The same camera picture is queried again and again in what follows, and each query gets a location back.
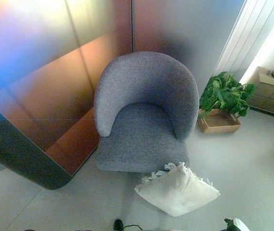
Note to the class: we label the brown wooden dark-edged cabinet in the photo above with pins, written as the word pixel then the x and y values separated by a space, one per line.
pixel 43 115

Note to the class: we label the beige sideboard cabinet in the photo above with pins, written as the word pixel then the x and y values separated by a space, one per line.
pixel 269 96

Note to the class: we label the white fringed pillow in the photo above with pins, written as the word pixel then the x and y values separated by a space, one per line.
pixel 180 192

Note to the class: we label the white vertical blinds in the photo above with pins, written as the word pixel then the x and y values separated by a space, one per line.
pixel 245 36

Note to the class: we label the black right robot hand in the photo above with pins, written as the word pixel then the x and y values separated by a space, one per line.
pixel 235 225

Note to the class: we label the wooden tray basket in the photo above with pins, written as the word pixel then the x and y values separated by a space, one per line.
pixel 219 126

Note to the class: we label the green leafy potted plant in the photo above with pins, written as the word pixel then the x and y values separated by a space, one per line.
pixel 225 93

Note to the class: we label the grey fabric armchair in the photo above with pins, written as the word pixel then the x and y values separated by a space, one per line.
pixel 148 91

